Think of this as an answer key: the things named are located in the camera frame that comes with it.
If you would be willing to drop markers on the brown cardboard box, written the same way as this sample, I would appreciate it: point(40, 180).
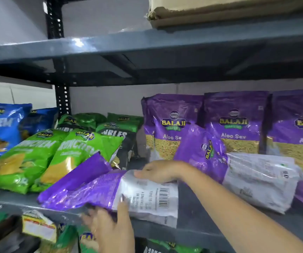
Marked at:
point(220, 10)

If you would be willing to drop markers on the blue chips packet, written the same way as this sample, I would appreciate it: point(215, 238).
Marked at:
point(1, 126)
point(39, 121)

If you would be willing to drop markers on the person's left thumb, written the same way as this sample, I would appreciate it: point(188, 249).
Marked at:
point(124, 206)

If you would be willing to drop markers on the green black snack packet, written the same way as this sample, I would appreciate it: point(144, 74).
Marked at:
point(119, 136)
point(80, 121)
point(172, 246)
point(126, 118)

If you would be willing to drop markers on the grey metal shelf rack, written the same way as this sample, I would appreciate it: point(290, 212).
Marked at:
point(141, 42)

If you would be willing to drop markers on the person's left hand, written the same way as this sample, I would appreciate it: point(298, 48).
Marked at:
point(112, 234)

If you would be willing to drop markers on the yellow white snack packet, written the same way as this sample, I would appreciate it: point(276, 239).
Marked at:
point(39, 226)

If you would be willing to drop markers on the person's right hand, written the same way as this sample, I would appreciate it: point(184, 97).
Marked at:
point(164, 171)

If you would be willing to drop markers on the green chips packet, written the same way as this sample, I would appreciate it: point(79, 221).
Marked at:
point(22, 160)
point(69, 158)

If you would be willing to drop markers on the person's right thumb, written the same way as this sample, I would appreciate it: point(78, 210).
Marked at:
point(144, 174)

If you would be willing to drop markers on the small green snack packet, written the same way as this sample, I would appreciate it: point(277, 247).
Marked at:
point(86, 241)

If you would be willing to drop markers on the purple snack packet white back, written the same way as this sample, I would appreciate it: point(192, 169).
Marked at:
point(93, 187)

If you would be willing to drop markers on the person's right forearm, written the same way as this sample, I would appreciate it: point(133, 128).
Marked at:
point(236, 216)

